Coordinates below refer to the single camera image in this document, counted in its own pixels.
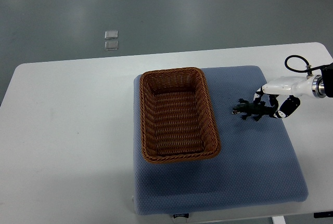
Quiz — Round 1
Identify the brown wicker basket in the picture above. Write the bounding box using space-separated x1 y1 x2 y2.
139 67 221 164

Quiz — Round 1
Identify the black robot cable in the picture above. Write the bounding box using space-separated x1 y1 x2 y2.
284 55 331 80

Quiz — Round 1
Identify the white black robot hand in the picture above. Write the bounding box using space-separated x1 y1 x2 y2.
253 75 326 118

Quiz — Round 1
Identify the metal floor plate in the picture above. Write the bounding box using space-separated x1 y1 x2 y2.
105 30 118 39
105 40 119 51

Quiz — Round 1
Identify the lower metal floor plate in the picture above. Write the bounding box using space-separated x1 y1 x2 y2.
105 40 119 51

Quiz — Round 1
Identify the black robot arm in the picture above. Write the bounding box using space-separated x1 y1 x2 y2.
318 63 333 98

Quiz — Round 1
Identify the white label tag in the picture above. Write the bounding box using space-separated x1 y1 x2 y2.
172 213 189 219

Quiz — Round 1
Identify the dark toy crocodile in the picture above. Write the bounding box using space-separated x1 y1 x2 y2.
232 98 278 121

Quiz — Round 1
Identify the upper metal floor plate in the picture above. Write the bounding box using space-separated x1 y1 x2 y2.
105 30 118 39

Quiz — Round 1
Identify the black table control panel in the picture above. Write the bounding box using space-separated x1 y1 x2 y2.
313 211 333 218

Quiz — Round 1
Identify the blue grey cushion mat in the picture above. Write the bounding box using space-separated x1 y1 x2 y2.
134 65 308 215

